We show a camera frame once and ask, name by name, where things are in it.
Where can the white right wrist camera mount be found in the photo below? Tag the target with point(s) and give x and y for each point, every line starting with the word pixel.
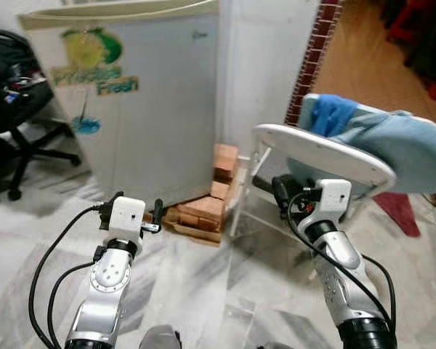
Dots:
pixel 334 198

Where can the orange clay brick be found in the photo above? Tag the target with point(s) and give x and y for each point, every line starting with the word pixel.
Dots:
pixel 219 190
pixel 225 161
pixel 200 209

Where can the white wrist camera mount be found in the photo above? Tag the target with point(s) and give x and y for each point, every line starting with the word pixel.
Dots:
pixel 334 198
pixel 126 217

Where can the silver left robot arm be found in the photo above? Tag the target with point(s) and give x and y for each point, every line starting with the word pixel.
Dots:
pixel 105 280

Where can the grey mini fridge lime sticker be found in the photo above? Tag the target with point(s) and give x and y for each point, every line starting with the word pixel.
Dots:
pixel 160 109

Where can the black office swivel chair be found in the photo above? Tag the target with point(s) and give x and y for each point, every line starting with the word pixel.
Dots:
pixel 7 94

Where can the red floor mat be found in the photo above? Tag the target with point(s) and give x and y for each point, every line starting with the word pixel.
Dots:
pixel 400 212

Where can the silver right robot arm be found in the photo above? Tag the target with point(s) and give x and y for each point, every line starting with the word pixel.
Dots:
pixel 341 262

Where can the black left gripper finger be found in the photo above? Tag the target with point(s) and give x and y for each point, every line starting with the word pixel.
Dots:
pixel 116 196
pixel 158 211

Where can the grey robot right leg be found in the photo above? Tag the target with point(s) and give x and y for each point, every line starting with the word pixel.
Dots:
pixel 276 346

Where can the grey robot leg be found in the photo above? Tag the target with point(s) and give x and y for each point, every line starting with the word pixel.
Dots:
pixel 276 346
pixel 160 339

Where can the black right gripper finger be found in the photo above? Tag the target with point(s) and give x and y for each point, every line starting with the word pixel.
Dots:
pixel 280 193

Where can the grey robot left leg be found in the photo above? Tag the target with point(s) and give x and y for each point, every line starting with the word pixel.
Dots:
pixel 160 339

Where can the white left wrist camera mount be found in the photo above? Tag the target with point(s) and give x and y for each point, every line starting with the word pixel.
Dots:
pixel 126 217

